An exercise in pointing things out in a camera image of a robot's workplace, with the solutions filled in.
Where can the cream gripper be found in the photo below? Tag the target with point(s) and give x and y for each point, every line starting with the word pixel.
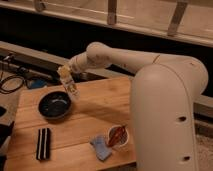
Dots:
pixel 66 79

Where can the metal window rail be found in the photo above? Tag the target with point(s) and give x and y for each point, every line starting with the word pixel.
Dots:
pixel 188 21

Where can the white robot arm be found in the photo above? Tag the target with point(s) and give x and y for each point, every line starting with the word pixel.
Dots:
pixel 162 94

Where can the black white striped block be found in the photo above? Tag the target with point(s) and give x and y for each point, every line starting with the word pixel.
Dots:
pixel 43 144

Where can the blue cloth piece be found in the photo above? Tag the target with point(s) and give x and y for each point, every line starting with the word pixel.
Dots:
pixel 101 149

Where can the white cup with red contents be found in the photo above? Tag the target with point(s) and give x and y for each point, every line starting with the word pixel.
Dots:
pixel 118 136

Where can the black round bowl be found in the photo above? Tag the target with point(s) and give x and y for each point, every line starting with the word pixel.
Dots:
pixel 54 105

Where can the blue object behind table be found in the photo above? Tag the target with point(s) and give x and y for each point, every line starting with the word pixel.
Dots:
pixel 38 83

